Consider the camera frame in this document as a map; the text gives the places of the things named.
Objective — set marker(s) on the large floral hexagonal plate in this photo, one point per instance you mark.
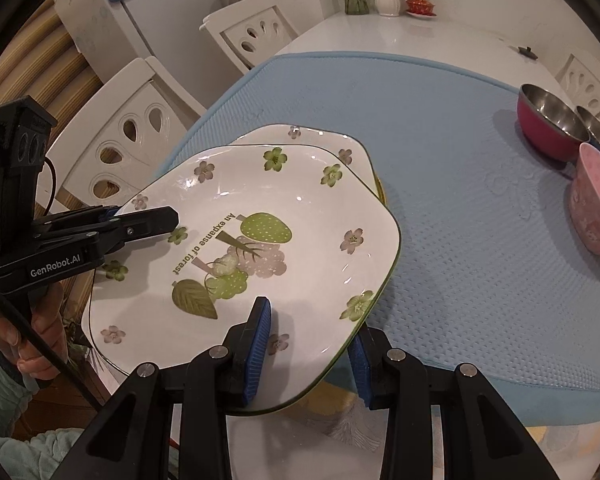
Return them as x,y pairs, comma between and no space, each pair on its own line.
290,223

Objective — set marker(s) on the gold rimmed blue plate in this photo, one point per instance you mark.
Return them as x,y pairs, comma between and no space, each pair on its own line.
333,414

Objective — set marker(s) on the white chair far right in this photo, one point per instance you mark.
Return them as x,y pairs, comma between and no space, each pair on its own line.
579,77

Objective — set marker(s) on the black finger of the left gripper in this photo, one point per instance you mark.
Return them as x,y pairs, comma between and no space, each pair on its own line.
140,222

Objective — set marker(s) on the red lidded pot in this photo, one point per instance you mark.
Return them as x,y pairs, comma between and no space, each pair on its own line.
420,8

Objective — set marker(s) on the white chair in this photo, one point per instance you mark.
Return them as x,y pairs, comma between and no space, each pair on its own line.
579,77
113,147
249,32

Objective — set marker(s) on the white chair near left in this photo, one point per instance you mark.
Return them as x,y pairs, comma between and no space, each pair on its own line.
113,147

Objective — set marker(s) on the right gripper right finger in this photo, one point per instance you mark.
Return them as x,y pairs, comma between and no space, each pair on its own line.
482,438

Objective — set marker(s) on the white chair far left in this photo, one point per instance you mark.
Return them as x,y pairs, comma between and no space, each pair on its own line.
249,32

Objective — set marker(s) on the magenta steel bowl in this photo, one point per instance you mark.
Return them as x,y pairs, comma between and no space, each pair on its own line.
549,124

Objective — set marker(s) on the pink ceramic bowl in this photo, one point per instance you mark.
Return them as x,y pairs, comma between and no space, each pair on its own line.
584,197

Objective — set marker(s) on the white refrigerator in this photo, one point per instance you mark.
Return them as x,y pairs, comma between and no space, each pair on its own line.
111,34

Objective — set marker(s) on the light blue table mat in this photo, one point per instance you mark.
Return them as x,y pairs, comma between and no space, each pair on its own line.
491,270

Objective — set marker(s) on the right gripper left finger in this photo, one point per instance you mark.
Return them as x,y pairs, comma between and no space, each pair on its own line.
130,437

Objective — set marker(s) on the small black object on table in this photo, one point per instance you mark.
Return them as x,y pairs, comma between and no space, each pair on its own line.
527,52

